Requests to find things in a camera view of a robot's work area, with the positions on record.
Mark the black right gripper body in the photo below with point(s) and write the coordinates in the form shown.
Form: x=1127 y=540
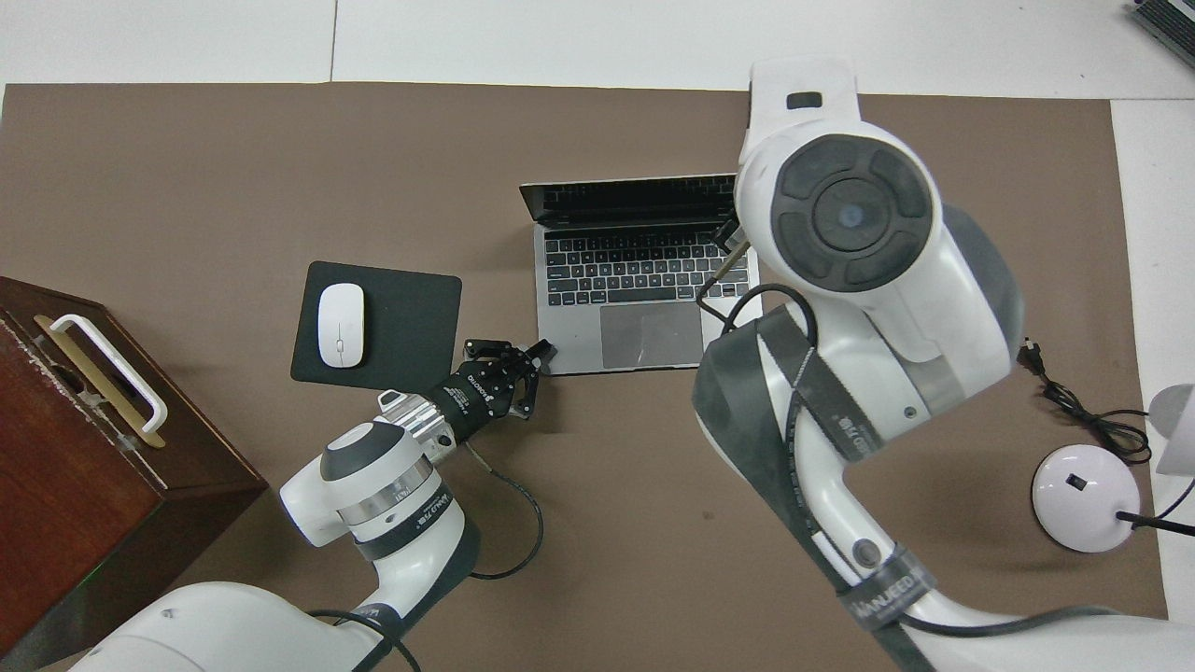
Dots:
x=730 y=233

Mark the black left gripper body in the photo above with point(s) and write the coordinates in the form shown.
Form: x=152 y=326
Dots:
x=471 y=397

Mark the grey Apple laptop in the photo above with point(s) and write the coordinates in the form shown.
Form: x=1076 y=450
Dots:
x=644 y=336

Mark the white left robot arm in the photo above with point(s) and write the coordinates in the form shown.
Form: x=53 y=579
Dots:
x=373 y=504

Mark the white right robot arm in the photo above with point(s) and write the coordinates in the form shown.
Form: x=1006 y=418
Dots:
x=887 y=308

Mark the black mouse pad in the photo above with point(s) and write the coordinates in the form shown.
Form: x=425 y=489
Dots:
x=411 y=327

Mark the brown table mat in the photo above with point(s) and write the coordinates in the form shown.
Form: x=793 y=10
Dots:
x=597 y=523

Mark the white computer mouse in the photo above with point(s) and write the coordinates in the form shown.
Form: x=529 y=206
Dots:
x=341 y=327

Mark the dark brown wooden box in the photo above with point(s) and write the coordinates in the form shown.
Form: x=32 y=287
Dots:
x=84 y=504

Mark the white desk lamp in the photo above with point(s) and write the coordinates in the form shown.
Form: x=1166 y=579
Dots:
x=1083 y=504

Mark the grey ribbed device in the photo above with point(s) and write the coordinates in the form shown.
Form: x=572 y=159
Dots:
x=1167 y=23

